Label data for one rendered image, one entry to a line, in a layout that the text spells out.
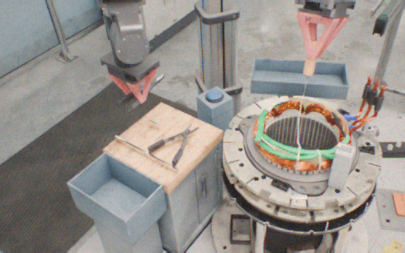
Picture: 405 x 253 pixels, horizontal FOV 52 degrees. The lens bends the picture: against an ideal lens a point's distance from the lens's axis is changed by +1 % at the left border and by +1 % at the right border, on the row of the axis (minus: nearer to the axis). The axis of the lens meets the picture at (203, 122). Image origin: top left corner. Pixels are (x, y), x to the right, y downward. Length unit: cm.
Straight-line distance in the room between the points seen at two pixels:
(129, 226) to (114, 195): 15
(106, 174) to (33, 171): 155
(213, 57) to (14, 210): 148
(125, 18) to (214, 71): 60
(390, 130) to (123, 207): 90
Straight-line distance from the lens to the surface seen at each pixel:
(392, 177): 132
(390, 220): 119
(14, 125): 289
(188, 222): 104
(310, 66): 75
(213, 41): 120
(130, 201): 94
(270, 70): 121
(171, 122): 98
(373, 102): 85
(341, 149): 78
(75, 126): 270
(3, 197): 246
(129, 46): 69
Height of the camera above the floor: 171
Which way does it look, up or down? 42 degrees down
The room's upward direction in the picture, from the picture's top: 3 degrees counter-clockwise
